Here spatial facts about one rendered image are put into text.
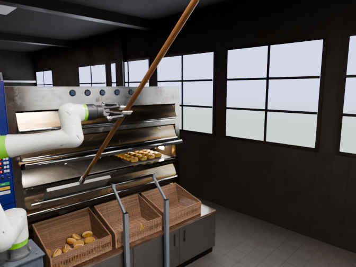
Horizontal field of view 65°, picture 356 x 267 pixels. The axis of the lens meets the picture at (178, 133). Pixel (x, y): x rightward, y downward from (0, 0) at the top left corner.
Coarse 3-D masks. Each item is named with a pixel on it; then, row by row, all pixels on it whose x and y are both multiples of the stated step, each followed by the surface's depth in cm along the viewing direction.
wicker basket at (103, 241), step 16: (32, 224) 258; (48, 224) 267; (64, 224) 276; (80, 224) 286; (96, 224) 283; (48, 240) 265; (64, 240) 274; (80, 240) 280; (96, 240) 253; (48, 256) 229; (64, 256) 234
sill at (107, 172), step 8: (160, 160) 357; (168, 160) 362; (120, 168) 320; (128, 168) 324; (136, 168) 331; (80, 176) 291; (88, 176) 293; (96, 176) 299; (48, 184) 268; (56, 184) 272; (64, 184) 277; (24, 192) 254
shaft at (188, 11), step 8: (192, 0) 120; (192, 8) 123; (184, 16) 125; (176, 24) 129; (176, 32) 131; (168, 40) 135; (168, 48) 139; (160, 56) 141; (152, 64) 146; (152, 72) 149; (144, 80) 153; (136, 96) 162; (128, 104) 167; (120, 120) 177; (112, 128) 185; (104, 144) 196; (96, 160) 211; (88, 168) 220
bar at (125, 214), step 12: (132, 180) 284; (156, 180) 300; (84, 192) 252; (36, 204) 226; (120, 204) 262; (168, 204) 290; (168, 216) 292; (168, 228) 294; (168, 240) 296; (168, 252) 298; (168, 264) 300
